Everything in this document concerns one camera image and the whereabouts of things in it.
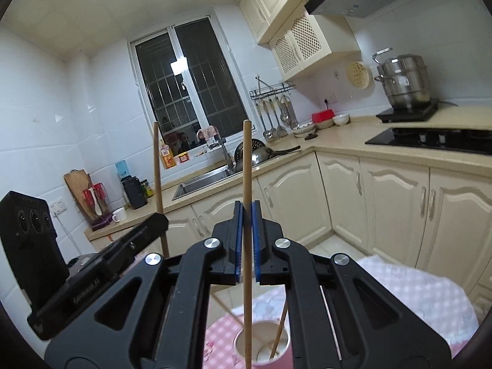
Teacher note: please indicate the stainless steel sink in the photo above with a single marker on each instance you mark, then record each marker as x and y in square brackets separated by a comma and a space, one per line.
[201, 184]

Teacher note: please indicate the white mug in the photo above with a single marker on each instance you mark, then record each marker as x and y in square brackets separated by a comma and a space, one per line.
[119, 215]

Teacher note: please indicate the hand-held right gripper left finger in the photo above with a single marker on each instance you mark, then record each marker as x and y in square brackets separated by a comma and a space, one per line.
[238, 246]

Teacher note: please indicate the beige stone board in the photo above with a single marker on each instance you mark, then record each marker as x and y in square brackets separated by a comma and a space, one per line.
[461, 117]

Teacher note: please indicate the cream round perforated tray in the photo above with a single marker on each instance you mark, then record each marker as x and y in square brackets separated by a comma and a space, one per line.
[358, 75]

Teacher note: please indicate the pink rag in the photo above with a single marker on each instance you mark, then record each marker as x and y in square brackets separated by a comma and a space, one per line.
[210, 133]

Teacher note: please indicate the red container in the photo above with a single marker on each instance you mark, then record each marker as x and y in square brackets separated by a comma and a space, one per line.
[322, 116]

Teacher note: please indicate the black gas stove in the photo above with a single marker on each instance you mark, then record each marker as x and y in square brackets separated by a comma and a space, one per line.
[430, 140]

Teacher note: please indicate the small dark jar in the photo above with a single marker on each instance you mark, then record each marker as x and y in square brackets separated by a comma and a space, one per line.
[145, 188]

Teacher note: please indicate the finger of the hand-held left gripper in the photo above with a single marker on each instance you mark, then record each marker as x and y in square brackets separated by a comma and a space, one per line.
[142, 234]

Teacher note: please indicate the barred kitchen window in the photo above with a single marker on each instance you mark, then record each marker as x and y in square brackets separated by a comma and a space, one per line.
[215, 84]

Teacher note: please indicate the cream lattice door cabinet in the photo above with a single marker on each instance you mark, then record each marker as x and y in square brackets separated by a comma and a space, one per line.
[307, 42]

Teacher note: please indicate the white wall socket with plug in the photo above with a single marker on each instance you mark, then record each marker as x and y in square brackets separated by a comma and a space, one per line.
[329, 100]

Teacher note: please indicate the red utensil holder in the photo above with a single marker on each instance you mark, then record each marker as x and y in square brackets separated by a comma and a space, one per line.
[98, 196]

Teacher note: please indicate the steel colander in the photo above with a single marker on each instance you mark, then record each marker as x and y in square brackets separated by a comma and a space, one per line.
[246, 153]

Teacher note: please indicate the steel slotted spatula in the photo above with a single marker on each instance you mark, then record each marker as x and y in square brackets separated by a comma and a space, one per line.
[280, 130]

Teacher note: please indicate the black induction cooker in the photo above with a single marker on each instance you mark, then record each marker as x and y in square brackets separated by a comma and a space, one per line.
[407, 113]

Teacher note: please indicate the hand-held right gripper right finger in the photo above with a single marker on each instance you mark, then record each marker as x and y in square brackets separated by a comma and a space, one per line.
[256, 246]

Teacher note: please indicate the orange bottle on sill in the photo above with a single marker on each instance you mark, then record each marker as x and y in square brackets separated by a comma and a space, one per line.
[168, 155]

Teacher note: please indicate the white wall power socket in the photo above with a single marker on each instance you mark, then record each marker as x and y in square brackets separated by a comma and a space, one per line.
[58, 207]

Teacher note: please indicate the long wooden chopstick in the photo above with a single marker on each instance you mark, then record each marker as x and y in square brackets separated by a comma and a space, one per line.
[157, 169]
[248, 161]
[277, 334]

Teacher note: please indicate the shallow white dish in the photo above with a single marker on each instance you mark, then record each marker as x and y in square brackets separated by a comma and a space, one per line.
[301, 128]

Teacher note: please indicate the purple tray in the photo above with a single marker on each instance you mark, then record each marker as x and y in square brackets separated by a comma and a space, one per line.
[102, 223]

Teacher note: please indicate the pink cup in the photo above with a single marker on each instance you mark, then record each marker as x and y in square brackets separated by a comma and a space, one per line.
[261, 332]

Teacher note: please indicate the steel ladle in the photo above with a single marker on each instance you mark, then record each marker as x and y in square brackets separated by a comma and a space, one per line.
[267, 132]

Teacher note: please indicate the wooden cutting board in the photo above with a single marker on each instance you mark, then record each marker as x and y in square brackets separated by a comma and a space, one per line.
[75, 184]

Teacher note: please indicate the steel faucet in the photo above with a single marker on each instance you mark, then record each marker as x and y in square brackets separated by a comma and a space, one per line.
[226, 155]

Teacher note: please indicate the small steel skimmer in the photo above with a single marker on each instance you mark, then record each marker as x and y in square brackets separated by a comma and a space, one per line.
[284, 113]

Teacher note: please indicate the black kettle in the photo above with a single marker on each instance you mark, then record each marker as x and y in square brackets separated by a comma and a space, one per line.
[134, 194]

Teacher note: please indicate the small red box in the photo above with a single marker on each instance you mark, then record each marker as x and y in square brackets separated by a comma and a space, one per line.
[183, 157]

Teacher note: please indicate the white bowl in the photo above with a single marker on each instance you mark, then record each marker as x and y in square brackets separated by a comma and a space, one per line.
[341, 120]

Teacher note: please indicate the stainless steel steamer pot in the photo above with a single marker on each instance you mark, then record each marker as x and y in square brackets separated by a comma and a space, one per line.
[405, 80]

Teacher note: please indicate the cream wall cabinet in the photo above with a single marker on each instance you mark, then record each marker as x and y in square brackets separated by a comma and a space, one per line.
[265, 4]

